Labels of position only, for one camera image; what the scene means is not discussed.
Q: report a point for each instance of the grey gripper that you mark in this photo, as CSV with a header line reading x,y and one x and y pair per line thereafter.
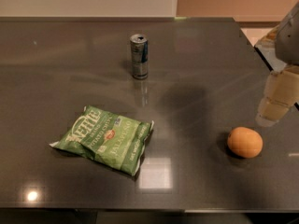
x,y
288,41

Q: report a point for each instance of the orange fruit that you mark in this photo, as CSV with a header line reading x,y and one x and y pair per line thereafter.
x,y
245,142

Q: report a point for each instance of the silver blue redbull can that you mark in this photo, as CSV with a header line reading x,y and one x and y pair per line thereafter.
x,y
139,56

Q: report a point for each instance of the green kettle chips bag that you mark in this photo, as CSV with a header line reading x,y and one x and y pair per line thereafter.
x,y
111,139

